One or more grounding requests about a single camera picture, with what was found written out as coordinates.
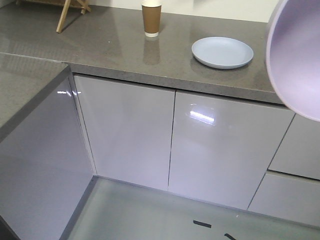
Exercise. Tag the grey drawer front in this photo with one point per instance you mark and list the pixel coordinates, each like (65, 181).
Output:
(290, 188)

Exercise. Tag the grey cabinet door pair left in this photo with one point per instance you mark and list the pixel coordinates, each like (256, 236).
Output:
(129, 129)

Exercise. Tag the grey cabinet door pair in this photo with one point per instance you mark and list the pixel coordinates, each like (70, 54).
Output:
(129, 129)
(222, 148)

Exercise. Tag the light blue plate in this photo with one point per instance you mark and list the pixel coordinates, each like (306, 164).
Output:
(222, 52)

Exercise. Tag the grey cabinet door pair right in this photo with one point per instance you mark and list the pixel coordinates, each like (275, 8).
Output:
(222, 148)

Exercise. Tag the brown paper cup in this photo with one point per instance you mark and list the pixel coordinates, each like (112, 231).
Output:
(151, 13)

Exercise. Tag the purple bowl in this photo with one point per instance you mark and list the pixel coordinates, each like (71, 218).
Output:
(292, 55)

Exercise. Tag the grey corner cabinet door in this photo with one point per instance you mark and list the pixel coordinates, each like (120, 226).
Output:
(45, 171)

